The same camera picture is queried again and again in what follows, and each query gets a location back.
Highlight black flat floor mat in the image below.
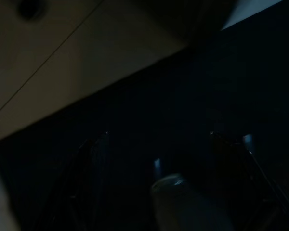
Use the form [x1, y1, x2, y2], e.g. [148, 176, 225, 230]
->
[0, 0, 289, 231]

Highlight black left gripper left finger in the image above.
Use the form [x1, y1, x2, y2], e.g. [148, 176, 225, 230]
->
[31, 131, 109, 231]

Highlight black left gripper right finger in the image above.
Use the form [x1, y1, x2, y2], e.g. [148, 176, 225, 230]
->
[209, 131, 289, 231]

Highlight clear jar with white lid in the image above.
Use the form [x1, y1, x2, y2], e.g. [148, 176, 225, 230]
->
[150, 172, 233, 231]

